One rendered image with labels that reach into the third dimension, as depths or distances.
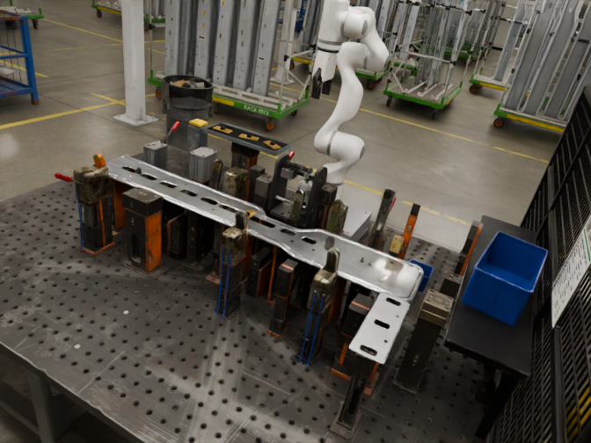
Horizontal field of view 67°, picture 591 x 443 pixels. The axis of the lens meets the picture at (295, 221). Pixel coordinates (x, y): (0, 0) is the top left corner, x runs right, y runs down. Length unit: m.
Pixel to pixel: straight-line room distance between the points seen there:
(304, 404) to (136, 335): 0.60
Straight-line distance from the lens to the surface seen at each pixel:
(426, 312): 1.38
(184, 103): 4.44
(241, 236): 1.51
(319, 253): 1.54
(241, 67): 6.11
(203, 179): 1.92
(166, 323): 1.67
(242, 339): 1.61
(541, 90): 8.27
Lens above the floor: 1.84
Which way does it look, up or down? 30 degrees down
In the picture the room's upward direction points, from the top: 10 degrees clockwise
